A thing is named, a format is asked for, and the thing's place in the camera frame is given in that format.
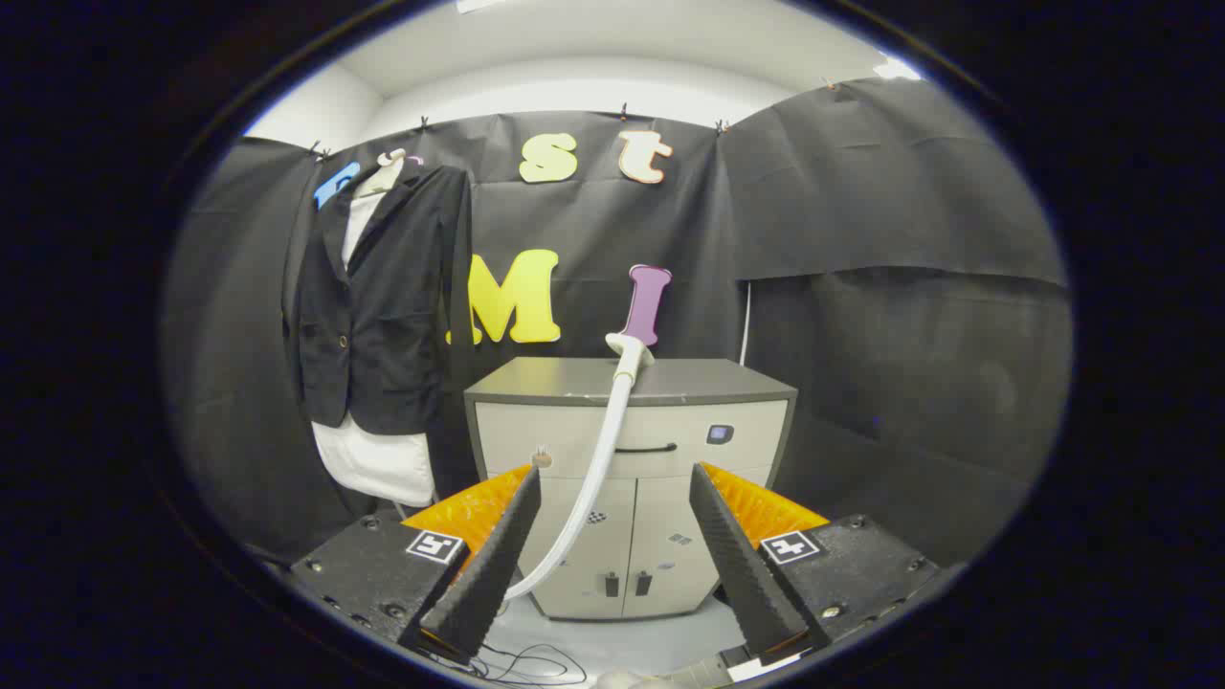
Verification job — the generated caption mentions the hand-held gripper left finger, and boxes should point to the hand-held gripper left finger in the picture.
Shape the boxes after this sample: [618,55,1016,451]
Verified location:
[290,464,543,666]

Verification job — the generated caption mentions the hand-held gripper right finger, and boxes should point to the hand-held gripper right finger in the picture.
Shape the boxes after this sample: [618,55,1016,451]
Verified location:
[689,462,944,666]

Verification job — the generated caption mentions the white shirt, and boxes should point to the white shirt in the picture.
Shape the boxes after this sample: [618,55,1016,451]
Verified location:
[311,187,436,508]

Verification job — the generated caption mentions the black suit jacket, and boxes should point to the black suit jacket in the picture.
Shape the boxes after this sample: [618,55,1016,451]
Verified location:
[283,165,477,436]

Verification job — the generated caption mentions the grey and beige cabinet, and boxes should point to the grey and beige cabinet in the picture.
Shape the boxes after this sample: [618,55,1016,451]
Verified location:
[464,357,798,621]

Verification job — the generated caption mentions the black backdrop cloth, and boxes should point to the black backdrop cloth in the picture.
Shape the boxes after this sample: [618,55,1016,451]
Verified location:
[163,77,1073,566]

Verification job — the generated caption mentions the cream plastic hanger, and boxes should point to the cream plastic hanger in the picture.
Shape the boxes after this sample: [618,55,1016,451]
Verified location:
[354,148,408,199]

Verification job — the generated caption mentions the black floor cable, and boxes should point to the black floor cable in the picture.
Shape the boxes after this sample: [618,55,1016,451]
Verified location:
[421,641,590,686]

